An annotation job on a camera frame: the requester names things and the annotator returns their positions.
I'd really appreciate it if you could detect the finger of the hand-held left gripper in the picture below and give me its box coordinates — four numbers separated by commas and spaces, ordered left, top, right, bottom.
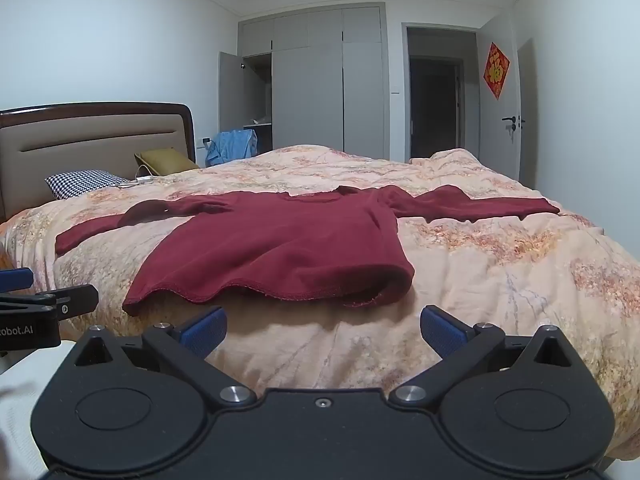
0, 284, 99, 319
0, 267, 34, 292

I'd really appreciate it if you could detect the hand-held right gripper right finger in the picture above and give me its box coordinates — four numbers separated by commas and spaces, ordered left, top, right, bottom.
389, 305, 577, 407

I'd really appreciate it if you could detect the white door frame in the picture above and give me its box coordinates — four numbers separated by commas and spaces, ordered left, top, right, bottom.
401, 22, 481, 162

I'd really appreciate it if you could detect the grey built-in wardrobe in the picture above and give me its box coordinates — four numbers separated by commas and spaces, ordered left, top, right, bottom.
218, 4, 390, 163

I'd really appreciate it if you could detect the dark red sweater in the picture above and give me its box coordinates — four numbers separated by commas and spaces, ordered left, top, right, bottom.
54, 185, 561, 317

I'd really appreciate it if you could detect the houndstooth pillow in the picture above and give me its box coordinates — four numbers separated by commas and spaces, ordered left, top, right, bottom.
45, 170, 132, 201

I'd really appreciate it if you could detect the white charger cable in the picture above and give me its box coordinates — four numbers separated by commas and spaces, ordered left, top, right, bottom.
116, 162, 156, 190

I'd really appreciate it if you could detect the blue garment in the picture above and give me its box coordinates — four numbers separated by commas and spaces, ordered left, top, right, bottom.
206, 129, 258, 167

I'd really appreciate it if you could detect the floral peach duvet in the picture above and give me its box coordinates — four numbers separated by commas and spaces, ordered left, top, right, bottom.
0, 145, 640, 461

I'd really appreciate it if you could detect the beige padded bed headboard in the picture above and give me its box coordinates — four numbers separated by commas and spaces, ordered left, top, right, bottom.
0, 102, 197, 223

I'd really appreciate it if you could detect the white room door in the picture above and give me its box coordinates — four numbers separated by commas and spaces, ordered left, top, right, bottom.
477, 10, 522, 182

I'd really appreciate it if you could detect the open grey wardrobe door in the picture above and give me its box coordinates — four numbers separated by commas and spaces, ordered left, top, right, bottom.
218, 51, 245, 135

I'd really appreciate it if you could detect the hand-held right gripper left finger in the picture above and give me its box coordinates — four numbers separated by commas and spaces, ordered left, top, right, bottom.
74, 305, 257, 407

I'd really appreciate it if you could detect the red diamond door decoration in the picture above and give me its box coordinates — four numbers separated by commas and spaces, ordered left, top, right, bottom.
483, 42, 511, 101

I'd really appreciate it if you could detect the olive green pillow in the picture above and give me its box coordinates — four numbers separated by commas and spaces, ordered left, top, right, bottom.
134, 148, 201, 178

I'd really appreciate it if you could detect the white cloth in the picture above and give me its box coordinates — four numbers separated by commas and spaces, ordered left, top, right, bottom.
0, 352, 51, 480

